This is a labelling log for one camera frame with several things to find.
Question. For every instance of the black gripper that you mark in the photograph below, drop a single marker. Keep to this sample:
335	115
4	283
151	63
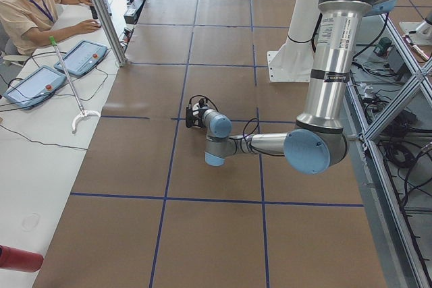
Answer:
197	120

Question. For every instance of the aluminium frame post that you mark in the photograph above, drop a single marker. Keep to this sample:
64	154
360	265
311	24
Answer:
110	33

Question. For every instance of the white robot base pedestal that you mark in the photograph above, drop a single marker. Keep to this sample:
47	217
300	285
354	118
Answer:
294	59

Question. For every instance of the near teach pendant tablet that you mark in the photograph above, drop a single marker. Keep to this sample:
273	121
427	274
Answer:
35	88

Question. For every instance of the red cylinder bottle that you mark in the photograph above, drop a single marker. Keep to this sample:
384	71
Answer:
20	260

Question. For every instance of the brown paper table cover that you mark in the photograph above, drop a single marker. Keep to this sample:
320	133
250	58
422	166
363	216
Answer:
147	211

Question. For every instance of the reacher grabber stick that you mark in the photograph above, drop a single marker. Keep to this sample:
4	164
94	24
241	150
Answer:
83	114

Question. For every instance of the aluminium frame rail right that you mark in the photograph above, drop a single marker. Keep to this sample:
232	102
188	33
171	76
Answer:
389	107

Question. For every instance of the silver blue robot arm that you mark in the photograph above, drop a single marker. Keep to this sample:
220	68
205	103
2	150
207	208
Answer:
317	141

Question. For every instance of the far teach pendant tablet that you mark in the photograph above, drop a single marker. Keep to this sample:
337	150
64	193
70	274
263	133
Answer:
84	57

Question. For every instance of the seated person beige shirt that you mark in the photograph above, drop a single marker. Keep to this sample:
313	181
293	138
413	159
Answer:
29	23

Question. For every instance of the teach pendant tablet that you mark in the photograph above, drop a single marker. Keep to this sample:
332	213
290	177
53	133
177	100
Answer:
35	88
84	57

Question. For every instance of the green power adapter box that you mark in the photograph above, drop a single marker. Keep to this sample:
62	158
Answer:
382	47

